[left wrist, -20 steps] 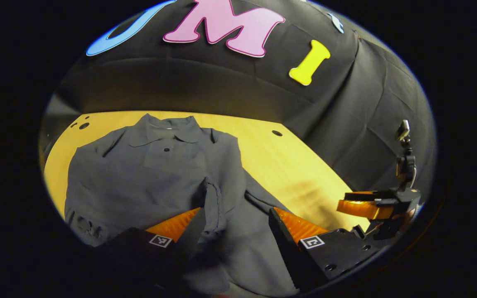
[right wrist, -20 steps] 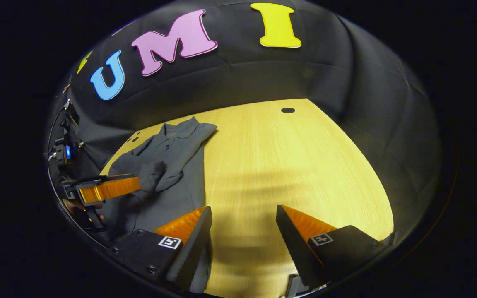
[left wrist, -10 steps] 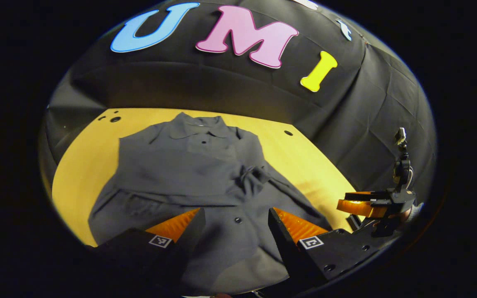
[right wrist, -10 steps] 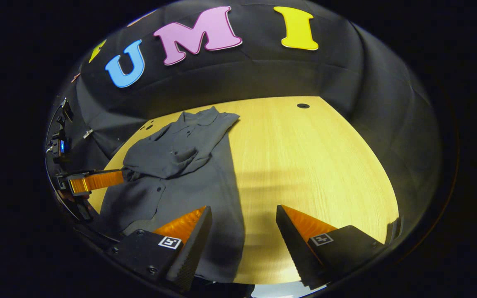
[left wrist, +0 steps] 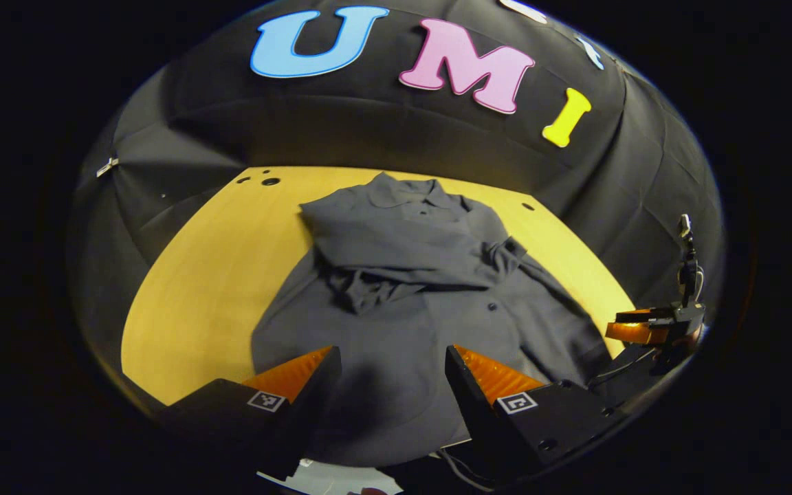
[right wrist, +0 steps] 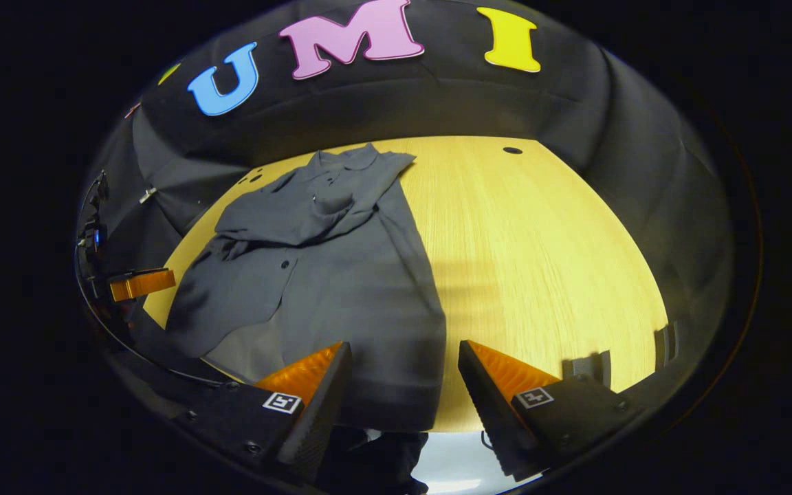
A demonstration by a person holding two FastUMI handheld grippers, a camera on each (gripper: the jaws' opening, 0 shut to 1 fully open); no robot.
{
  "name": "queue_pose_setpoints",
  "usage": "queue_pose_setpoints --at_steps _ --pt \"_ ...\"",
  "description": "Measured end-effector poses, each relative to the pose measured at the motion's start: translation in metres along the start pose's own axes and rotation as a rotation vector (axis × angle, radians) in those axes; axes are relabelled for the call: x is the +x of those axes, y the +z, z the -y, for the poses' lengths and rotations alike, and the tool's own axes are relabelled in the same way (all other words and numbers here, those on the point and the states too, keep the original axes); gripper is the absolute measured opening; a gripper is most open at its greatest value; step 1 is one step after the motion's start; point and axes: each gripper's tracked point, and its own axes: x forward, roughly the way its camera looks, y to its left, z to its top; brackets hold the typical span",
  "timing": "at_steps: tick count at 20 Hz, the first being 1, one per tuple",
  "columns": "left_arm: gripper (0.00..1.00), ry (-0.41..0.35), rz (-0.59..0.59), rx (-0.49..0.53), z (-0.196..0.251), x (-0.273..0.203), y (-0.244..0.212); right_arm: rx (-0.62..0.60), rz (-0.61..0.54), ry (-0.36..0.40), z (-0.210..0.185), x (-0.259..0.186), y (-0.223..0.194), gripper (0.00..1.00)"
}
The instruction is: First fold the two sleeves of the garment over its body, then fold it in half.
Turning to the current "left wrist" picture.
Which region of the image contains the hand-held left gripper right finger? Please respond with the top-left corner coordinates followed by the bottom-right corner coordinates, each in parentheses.
top-left (444, 344), bottom-right (634, 485)

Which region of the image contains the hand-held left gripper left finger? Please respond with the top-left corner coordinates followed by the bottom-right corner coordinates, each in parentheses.
top-left (155, 345), bottom-right (343, 482)

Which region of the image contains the grey button-up shirt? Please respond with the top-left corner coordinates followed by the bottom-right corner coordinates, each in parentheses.
top-left (250, 172), bottom-right (613, 468)

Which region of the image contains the black backdrop cloth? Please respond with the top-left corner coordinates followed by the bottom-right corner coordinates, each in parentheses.
top-left (66, 0), bottom-right (725, 413)

